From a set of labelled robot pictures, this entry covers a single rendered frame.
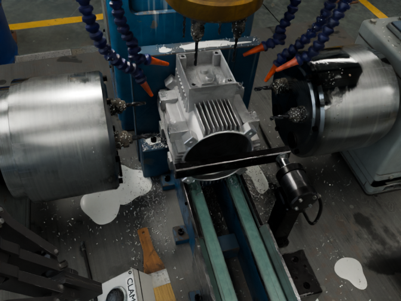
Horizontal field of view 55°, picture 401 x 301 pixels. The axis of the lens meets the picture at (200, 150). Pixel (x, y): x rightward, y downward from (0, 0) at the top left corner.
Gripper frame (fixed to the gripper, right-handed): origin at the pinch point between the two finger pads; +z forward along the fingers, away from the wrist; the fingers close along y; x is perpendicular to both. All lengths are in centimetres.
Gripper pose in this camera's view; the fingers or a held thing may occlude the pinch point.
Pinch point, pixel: (75, 286)
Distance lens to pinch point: 54.1
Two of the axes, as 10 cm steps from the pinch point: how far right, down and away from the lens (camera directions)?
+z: 4.5, 4.7, 7.6
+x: -8.5, 4.7, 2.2
